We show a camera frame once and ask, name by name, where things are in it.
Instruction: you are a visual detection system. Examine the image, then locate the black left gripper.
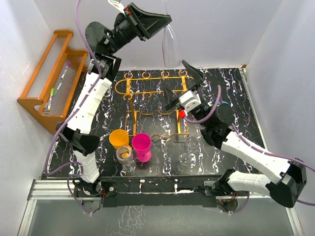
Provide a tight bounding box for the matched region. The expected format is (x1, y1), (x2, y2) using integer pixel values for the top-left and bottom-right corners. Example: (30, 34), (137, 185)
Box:
(106, 2), (170, 56)

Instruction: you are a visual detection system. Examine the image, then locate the tall clear wine glass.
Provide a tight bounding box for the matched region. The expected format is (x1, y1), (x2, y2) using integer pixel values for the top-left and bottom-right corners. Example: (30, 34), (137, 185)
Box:
(161, 0), (180, 67)

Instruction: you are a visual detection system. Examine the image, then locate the pink cap marker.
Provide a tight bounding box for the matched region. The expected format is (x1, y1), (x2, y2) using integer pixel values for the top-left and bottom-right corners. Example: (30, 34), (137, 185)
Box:
(56, 61), (71, 92)

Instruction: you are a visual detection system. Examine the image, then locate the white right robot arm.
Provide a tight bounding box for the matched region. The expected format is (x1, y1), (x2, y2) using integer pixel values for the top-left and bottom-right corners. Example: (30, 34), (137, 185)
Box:
(163, 60), (307, 208)

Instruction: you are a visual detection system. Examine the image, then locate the yellow plastic wine glass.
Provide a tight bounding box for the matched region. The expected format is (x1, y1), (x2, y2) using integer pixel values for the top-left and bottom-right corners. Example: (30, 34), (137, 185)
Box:
(109, 129), (129, 149)

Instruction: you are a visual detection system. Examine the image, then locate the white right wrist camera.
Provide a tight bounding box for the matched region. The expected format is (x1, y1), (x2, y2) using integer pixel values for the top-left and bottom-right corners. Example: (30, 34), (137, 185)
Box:
(179, 90), (201, 112)

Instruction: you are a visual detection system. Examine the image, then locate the gold wire wine glass rack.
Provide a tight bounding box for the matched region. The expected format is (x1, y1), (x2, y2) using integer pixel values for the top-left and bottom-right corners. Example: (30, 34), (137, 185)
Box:
(114, 69), (194, 140)

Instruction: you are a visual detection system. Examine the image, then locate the orange wooden shelf rack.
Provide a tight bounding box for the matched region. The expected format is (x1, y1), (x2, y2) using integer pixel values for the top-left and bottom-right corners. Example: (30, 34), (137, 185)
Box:
(17, 29), (88, 134)

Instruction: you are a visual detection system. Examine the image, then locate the pink plastic wine glass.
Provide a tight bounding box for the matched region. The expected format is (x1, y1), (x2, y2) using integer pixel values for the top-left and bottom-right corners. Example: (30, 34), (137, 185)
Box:
(132, 133), (152, 163)

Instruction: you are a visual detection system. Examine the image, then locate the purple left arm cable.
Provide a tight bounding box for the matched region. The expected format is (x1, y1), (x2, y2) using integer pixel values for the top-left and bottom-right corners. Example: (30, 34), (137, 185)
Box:
(44, 0), (104, 217)

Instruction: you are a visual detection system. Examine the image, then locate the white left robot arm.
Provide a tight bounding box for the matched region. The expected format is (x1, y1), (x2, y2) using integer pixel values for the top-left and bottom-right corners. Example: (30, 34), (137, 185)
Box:
(58, 0), (172, 196)

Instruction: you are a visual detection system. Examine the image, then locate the short clear glass front left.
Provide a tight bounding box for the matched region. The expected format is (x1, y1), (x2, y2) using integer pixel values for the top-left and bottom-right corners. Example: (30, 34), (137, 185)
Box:
(116, 146), (136, 172)

